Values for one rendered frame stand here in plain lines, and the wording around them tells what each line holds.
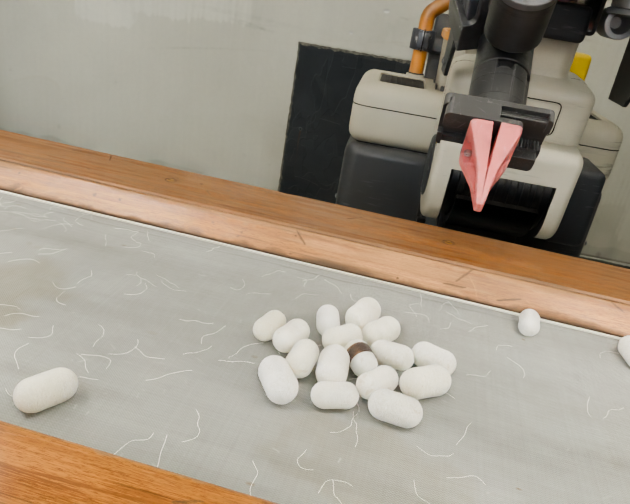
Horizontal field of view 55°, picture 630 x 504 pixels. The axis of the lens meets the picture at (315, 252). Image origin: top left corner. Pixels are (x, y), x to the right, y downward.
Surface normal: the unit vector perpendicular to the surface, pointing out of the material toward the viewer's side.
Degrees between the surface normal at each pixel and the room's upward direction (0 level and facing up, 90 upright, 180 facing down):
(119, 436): 0
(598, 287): 0
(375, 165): 90
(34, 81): 90
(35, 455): 0
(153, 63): 90
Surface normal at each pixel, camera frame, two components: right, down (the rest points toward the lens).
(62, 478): 0.15, -0.90
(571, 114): -0.16, 0.52
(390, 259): -0.05, -0.36
